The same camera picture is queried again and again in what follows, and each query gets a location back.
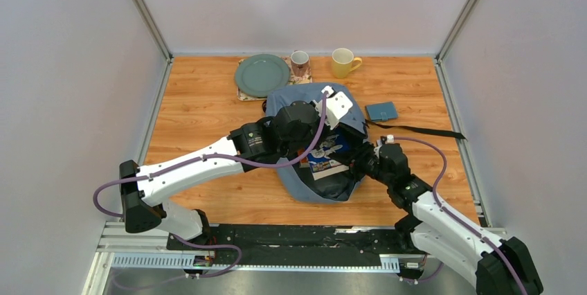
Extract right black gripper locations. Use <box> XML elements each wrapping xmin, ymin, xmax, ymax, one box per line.
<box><xmin>327</xmin><ymin>142</ymin><xmax>392</xmax><ymax>188</ymax></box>

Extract dark blue paperback book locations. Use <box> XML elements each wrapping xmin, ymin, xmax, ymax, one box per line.
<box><xmin>300</xmin><ymin>132</ymin><xmax>350</xmax><ymax>180</ymax></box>

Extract teal wallet notebook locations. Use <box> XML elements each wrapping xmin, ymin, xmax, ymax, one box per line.
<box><xmin>365</xmin><ymin>102</ymin><xmax>399</xmax><ymax>123</ymax></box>

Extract blue fabric backpack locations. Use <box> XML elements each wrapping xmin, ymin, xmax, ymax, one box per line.
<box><xmin>262</xmin><ymin>82</ymin><xmax>467</xmax><ymax>205</ymax></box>

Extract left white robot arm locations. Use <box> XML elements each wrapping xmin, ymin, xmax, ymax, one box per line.
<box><xmin>119</xmin><ymin>86</ymin><xmax>353</xmax><ymax>250</ymax></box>

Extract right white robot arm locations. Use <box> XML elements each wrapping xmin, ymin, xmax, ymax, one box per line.
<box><xmin>330</xmin><ymin>135</ymin><xmax>544</xmax><ymax>294</ymax></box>

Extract yellow ceramic mug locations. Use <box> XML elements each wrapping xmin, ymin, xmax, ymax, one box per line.
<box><xmin>331</xmin><ymin>48</ymin><xmax>363</xmax><ymax>79</ymax></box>

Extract floral serving tray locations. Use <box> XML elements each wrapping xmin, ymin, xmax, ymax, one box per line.
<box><xmin>236</xmin><ymin>56</ymin><xmax>313</xmax><ymax>101</ymax></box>

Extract pink patterned mug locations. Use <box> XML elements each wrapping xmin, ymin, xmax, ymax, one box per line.
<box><xmin>290</xmin><ymin>50</ymin><xmax>310</xmax><ymax>77</ymax></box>

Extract green ceramic plate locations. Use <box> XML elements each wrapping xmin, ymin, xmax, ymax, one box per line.
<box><xmin>235</xmin><ymin>54</ymin><xmax>290</xmax><ymax>98</ymax></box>

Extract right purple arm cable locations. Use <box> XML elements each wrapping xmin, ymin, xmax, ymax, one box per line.
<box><xmin>385</xmin><ymin>134</ymin><xmax>528</xmax><ymax>295</ymax></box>

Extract aluminium frame rail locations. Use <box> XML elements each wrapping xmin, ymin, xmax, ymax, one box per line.
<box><xmin>82</xmin><ymin>222</ymin><xmax>526</xmax><ymax>295</ymax></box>

